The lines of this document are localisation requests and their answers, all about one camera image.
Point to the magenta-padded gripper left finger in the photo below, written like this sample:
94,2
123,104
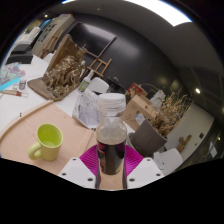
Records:
80,170

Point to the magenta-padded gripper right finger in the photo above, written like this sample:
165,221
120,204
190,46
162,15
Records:
140,170

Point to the clear bottle with dark drink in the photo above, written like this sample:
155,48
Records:
111,150

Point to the dried plant in grey pot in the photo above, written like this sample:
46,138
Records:
148,140

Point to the white plastic chair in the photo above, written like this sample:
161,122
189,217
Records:
170,160
98,86

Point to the lime green mug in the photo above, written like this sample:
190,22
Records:
48,146

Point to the brown cardboard box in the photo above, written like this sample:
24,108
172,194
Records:
136,110

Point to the printed newspaper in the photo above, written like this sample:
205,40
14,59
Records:
85,110

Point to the beige canvas mat wooden strips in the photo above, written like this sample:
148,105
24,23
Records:
20,133

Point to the red box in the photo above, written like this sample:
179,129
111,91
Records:
136,89

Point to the green-labelled white spray bottle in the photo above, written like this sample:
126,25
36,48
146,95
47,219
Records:
85,83

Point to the golden sculpture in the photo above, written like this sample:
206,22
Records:
65,75

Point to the wooden paintbrush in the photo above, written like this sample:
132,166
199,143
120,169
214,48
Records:
13,93

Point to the small glass jar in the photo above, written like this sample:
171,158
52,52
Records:
22,83

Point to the wooden easel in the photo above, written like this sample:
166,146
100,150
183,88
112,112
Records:
98,65

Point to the colourful book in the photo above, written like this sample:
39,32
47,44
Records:
10,75

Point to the black box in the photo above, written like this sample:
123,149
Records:
18,58

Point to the white cabinet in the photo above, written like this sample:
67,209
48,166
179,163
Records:
53,30

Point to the white ceiling light strip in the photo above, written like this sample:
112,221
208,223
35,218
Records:
156,9

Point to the wooden wall figure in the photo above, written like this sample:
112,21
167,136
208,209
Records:
183,143

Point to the black wall screen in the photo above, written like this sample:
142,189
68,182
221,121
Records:
91,38

